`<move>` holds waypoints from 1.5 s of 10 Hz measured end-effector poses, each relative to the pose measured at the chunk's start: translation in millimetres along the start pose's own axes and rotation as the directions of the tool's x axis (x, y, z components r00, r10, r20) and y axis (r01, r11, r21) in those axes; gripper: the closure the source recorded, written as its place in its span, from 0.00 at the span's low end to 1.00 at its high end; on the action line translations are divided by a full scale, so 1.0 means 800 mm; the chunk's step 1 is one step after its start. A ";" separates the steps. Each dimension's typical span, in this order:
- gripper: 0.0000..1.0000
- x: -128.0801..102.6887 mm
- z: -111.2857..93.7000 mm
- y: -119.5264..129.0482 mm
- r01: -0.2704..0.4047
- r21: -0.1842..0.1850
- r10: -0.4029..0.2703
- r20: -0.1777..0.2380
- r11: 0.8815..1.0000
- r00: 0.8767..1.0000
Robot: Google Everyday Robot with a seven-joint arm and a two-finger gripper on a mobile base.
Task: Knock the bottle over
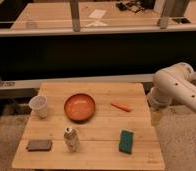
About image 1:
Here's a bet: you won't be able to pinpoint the small clear plastic bottle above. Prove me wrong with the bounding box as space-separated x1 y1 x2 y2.
64 127 79 152

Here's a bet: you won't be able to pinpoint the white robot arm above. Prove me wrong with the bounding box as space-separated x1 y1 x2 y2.
147 62 196 113

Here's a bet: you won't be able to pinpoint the orange bowl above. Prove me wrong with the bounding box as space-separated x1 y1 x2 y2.
64 93 96 122

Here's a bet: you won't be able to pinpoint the wooden table board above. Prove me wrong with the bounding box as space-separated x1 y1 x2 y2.
12 82 165 171

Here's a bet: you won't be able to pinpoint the green sponge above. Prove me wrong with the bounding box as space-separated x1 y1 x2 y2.
119 130 134 154

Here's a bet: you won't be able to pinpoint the white plastic cup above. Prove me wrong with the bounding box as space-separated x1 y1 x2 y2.
29 95 48 118

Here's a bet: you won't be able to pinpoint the white paper sheets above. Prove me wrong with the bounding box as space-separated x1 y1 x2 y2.
87 9 106 27

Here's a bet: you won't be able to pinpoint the grey rectangular block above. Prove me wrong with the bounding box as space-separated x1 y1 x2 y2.
26 140 52 151

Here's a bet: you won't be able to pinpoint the metal frame post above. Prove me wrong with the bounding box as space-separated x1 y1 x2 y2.
70 0 80 32

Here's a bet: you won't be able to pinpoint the black cables and devices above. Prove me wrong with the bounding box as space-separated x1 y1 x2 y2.
115 0 156 14

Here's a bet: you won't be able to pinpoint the metal clamp on rail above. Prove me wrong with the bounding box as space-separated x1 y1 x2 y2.
0 77 15 87

